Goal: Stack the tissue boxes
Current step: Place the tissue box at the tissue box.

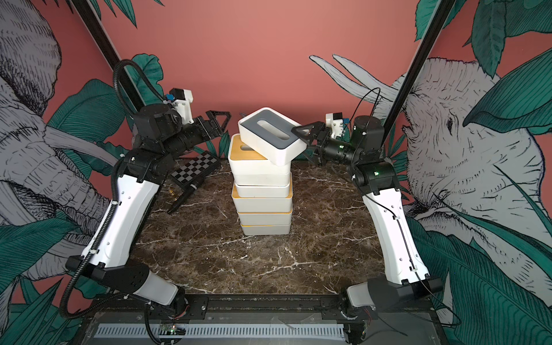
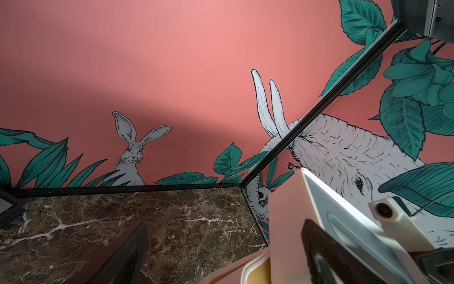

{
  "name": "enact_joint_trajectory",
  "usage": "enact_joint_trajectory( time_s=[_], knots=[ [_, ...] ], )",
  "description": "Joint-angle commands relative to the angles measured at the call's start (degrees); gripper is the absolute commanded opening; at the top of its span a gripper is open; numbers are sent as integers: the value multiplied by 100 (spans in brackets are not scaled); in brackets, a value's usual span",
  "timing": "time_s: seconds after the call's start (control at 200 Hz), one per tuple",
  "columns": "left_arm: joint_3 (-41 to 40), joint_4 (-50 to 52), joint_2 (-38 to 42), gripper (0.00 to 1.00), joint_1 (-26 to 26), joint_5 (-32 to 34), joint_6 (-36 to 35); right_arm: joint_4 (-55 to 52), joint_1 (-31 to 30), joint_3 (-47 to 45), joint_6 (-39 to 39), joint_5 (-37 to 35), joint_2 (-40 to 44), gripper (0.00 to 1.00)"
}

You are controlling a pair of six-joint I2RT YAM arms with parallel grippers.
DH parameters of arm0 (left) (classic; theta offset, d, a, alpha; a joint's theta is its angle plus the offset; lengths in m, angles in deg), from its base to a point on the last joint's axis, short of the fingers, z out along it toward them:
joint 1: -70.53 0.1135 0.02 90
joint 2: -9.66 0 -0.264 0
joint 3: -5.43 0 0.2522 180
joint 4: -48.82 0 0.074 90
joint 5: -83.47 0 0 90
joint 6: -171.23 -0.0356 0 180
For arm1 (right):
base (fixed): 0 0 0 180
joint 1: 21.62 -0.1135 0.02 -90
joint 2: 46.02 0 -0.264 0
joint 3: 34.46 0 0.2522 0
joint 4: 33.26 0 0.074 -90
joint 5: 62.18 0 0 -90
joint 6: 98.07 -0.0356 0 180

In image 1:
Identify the yellow lid tissue box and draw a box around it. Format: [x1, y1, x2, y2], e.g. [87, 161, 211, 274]
[241, 224, 291, 236]

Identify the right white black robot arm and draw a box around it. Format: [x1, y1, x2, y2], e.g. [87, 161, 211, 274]
[292, 116, 443, 313]

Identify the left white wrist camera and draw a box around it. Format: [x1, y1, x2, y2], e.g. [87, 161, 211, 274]
[169, 88, 194, 125]

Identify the white slotted cable duct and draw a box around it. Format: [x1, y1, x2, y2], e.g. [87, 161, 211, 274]
[93, 323, 345, 340]

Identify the right black frame post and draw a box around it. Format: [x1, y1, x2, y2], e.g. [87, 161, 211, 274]
[381, 0, 455, 145]

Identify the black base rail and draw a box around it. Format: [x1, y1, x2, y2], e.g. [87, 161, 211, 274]
[85, 294, 434, 322]

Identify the grey lid tissue box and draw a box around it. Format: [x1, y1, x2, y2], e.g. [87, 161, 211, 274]
[238, 107, 307, 166]

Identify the black white chessboard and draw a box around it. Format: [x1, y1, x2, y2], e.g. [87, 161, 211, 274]
[170, 152, 221, 188]

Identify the large bamboo lid tissue box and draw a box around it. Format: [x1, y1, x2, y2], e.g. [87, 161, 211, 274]
[238, 211, 293, 227]

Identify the black frame post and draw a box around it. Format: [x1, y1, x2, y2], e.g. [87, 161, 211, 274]
[381, 0, 455, 145]
[71, 0, 144, 110]

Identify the small bamboo lid tissue box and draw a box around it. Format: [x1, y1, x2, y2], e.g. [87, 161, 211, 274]
[228, 134, 291, 187]

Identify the left black frame post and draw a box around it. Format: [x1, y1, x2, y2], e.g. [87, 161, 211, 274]
[71, 0, 144, 110]

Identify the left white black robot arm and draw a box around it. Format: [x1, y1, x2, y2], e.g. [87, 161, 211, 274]
[59, 59, 231, 319]

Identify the edge bamboo tissue box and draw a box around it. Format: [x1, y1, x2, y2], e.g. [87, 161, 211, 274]
[234, 182, 293, 198]

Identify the green circuit board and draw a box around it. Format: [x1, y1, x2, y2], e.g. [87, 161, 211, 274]
[159, 325, 186, 336]

